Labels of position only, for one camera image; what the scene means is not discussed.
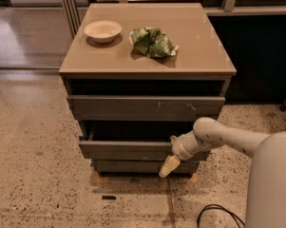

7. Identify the black cable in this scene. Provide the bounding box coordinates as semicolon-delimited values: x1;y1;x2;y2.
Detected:
197;203;246;228

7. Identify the grey top drawer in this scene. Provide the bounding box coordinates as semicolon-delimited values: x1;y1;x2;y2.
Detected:
67;95;225;122

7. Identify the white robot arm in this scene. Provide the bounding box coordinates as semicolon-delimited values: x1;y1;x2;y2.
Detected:
159;117;286;228

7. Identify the grey drawer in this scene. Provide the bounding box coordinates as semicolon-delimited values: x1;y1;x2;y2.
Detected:
67;95;225;122
92;160;199;175
78;126;211;162

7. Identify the grey bottom drawer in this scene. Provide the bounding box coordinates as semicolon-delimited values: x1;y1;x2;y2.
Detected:
92;160;199;175

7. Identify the black floor marker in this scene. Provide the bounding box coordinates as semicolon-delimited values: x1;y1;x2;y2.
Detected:
102;195;116;200

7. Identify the white ceramic bowl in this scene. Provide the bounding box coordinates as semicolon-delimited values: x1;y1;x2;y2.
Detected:
84;20;122;44

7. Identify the grey drawer cabinet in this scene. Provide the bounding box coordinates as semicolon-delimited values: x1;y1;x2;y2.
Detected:
58;2;238;186

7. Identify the crumpled green chip bag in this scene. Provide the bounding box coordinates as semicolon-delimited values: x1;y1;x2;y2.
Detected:
129;27;179;58

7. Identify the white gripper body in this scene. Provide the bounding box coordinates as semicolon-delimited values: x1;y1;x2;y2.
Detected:
171;133;200;161

